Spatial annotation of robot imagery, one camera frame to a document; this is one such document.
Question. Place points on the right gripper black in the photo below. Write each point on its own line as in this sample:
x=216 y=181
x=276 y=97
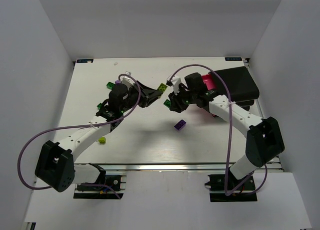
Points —
x=178 y=101

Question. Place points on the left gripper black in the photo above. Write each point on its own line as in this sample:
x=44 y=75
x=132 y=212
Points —
x=141 y=94

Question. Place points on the lime long lego brick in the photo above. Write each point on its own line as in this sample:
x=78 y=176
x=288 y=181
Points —
x=162 y=87

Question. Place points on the pink top drawer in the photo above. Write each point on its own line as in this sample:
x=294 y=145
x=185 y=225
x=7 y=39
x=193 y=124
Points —
x=209 y=82

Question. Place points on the purple two-by-two-long lego brick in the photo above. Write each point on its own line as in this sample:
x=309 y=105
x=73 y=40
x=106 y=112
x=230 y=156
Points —
x=180 y=125

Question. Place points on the black drawer cabinet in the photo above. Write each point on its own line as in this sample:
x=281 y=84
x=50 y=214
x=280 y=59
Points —
x=242 y=88

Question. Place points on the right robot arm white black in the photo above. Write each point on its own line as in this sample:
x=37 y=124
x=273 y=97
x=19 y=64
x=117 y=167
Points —
x=263 y=136

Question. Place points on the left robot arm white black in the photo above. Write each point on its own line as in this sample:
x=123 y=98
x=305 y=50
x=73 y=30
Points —
x=56 y=166

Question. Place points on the right blue corner label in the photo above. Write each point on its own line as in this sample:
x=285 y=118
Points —
x=233 y=58

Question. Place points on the lime square lego bottom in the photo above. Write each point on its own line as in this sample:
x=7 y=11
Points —
x=102 y=140

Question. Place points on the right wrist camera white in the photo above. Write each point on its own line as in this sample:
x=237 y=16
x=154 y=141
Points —
x=174 y=81

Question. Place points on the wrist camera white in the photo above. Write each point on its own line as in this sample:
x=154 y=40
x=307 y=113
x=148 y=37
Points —
x=126 y=80
x=174 y=81

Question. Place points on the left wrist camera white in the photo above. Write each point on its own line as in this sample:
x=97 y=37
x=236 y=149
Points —
x=126 y=80

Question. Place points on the aluminium table rail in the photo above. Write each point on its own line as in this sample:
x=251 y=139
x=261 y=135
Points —
x=164 y=167

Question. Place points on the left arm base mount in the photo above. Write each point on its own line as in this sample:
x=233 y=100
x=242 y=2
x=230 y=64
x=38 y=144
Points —
x=94 y=182

